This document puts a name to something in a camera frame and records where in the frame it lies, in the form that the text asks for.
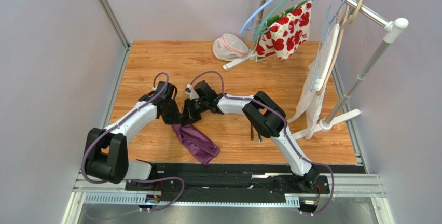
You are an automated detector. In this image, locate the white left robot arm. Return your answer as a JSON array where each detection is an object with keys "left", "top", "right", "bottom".
[{"left": 81, "top": 81, "right": 181, "bottom": 184}]

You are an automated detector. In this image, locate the purple cloth napkin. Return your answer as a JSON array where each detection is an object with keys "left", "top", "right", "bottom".
[{"left": 172, "top": 124, "right": 220, "bottom": 165}]

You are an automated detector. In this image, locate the white mesh laundry bag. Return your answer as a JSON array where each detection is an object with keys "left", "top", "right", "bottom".
[{"left": 212, "top": 33, "right": 249, "bottom": 61}]

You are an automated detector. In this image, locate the white towel on hanger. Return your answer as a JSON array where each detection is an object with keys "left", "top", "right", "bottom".
[{"left": 288, "top": 24, "right": 340, "bottom": 139}]

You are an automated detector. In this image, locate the blue thin wire hanger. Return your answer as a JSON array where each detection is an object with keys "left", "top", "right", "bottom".
[{"left": 310, "top": 0, "right": 346, "bottom": 92}]

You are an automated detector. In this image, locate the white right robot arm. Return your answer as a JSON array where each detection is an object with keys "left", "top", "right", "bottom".
[{"left": 183, "top": 80, "right": 319, "bottom": 188}]

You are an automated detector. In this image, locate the metal clothes rack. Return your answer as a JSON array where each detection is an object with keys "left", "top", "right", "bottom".
[{"left": 223, "top": 0, "right": 409, "bottom": 141}]

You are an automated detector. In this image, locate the red poppy floral cloth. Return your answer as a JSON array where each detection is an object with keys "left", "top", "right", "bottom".
[{"left": 256, "top": 1, "right": 312, "bottom": 62}]

